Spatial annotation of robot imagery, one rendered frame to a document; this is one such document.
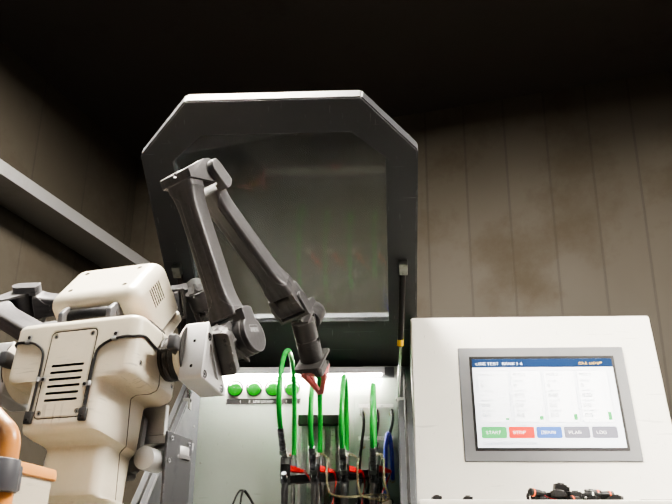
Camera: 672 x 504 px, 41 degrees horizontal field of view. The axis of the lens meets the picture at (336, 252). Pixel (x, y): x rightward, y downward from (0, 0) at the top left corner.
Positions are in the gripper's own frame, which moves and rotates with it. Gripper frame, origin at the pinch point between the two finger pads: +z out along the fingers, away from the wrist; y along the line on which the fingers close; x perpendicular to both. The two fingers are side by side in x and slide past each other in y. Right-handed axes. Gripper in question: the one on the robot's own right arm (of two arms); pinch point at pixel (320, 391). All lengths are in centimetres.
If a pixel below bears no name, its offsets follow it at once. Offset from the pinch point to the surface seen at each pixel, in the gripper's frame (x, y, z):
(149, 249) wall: 169, 230, 37
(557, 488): -53, 6, 35
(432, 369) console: -19.2, 40.4, 18.5
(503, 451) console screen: -38, 22, 35
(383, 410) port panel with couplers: 0, 48, 36
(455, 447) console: -25.8, 21.2, 32.3
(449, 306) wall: 3, 194, 71
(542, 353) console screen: -50, 50, 21
